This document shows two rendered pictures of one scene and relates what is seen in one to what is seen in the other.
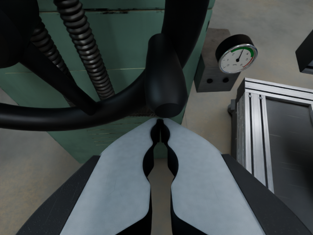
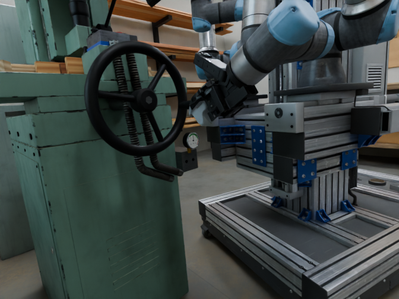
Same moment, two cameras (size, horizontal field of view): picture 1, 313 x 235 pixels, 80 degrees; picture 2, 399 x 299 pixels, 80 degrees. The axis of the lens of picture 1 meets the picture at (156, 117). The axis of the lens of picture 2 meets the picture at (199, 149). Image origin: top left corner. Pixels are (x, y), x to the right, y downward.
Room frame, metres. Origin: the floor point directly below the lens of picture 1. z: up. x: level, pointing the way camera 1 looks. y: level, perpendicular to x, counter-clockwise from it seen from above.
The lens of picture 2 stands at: (-0.47, 0.38, 0.78)
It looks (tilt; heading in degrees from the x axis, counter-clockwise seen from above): 10 degrees down; 323
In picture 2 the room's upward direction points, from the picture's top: 5 degrees counter-clockwise
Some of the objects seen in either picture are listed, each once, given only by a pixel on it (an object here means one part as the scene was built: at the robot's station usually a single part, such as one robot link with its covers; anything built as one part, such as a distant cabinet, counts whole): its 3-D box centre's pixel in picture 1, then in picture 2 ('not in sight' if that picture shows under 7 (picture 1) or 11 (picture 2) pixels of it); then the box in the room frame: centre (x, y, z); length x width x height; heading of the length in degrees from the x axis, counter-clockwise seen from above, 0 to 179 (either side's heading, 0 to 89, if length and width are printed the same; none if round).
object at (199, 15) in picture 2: not in sight; (205, 15); (0.33, -0.29, 1.14); 0.11 x 0.08 x 0.11; 45
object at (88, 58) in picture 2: not in sight; (115, 68); (0.26, 0.12, 0.91); 0.15 x 0.14 x 0.09; 96
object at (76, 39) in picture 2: not in sight; (83, 45); (0.47, 0.15, 1.03); 0.14 x 0.07 x 0.09; 6
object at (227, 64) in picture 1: (232, 57); (190, 142); (0.27, -0.13, 0.65); 0.06 x 0.04 x 0.08; 96
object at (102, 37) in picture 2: not in sight; (114, 42); (0.26, 0.12, 0.99); 0.13 x 0.11 x 0.06; 96
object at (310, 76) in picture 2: not in sight; (320, 72); (-0.06, -0.47, 0.87); 0.15 x 0.15 x 0.10
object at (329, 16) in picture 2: not in sight; (323, 35); (-0.06, -0.47, 0.98); 0.13 x 0.12 x 0.14; 2
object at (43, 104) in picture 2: not in sight; (100, 103); (0.39, 0.15, 0.82); 0.40 x 0.21 x 0.04; 96
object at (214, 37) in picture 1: (213, 60); (180, 158); (0.34, -0.12, 0.58); 0.12 x 0.08 x 0.08; 6
